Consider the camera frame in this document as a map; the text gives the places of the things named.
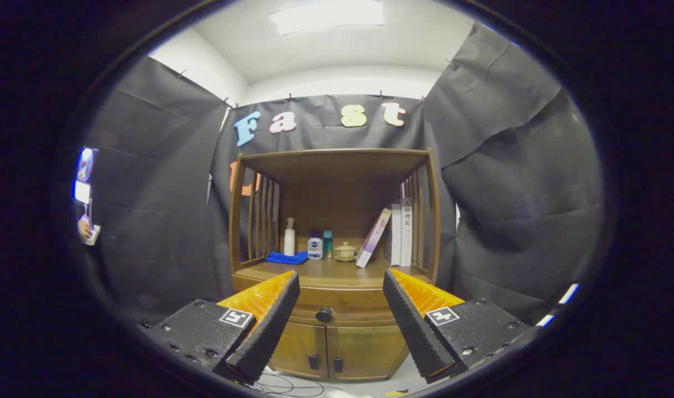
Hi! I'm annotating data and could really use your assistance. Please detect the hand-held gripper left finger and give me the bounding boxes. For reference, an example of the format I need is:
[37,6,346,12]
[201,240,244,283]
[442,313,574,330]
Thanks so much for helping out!
[142,270,301,384]

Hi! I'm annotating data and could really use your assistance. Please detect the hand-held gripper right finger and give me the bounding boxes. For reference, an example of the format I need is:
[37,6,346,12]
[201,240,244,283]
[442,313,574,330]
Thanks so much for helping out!
[382,268,539,384]

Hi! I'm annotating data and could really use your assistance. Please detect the brown wooden drawer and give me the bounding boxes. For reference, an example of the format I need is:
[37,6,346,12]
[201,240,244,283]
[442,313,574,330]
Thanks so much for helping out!
[233,275,432,328]

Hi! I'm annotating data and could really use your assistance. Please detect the wooden countertop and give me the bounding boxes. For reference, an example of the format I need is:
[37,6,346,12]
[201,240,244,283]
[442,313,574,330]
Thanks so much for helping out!
[234,255,432,284]

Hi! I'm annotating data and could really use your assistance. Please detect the brown wooden cabinet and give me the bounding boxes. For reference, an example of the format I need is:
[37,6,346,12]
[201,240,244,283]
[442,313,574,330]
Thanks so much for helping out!
[228,148,442,383]

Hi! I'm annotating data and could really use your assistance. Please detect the blue folded cloth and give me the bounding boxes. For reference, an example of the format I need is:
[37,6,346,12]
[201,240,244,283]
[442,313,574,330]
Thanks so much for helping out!
[265,251,310,265]

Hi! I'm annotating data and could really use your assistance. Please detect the white book lettered spine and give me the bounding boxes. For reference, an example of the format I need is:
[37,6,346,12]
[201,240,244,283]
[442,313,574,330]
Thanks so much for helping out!
[400,197,414,268]

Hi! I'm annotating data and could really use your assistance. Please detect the purple and white book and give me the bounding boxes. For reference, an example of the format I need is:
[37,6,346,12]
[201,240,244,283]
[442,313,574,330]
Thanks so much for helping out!
[356,208,393,269]

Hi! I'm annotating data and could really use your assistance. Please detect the ceiling light panel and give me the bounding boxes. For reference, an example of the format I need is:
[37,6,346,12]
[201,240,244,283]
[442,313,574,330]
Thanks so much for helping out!
[269,0,386,36]

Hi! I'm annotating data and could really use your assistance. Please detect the black floor cables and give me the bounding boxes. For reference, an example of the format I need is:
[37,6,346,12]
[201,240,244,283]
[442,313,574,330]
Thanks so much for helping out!
[248,368,343,398]

